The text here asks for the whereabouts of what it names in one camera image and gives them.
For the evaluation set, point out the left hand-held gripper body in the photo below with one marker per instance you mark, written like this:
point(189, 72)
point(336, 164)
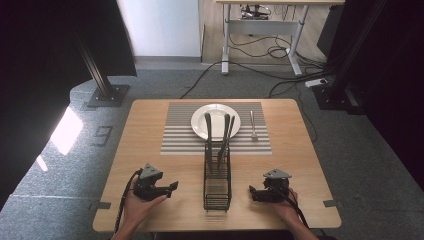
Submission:
point(148, 186)

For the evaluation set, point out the person's left hand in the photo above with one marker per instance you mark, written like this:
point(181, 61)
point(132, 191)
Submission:
point(140, 208)

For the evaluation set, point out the silver fork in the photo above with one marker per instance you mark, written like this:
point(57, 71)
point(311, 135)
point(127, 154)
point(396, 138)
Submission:
point(253, 126)

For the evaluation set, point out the black metal stand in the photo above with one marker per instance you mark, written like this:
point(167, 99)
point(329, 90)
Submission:
point(340, 76)
point(100, 83)

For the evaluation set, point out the white-legged wooden desk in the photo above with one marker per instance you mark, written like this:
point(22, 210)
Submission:
point(261, 27)

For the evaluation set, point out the white power strip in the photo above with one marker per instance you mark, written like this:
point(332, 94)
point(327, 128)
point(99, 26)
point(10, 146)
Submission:
point(316, 82)

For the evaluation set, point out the white plate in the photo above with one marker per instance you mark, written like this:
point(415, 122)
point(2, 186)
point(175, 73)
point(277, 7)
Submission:
point(200, 121)

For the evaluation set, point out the black curtain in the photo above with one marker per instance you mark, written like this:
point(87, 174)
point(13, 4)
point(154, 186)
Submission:
point(40, 66)
point(396, 83)

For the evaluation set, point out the grey table bracket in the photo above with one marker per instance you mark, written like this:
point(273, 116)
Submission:
point(330, 203)
point(100, 205)

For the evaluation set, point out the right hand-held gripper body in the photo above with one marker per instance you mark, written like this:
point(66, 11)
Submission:
point(275, 188)

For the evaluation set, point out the grey floor socket box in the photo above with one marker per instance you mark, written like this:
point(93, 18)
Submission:
point(102, 135)

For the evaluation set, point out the person's right hand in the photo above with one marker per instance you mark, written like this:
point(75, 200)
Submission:
point(285, 208)

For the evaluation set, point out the grey striped placemat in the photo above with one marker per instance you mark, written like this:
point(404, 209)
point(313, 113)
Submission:
point(180, 140)

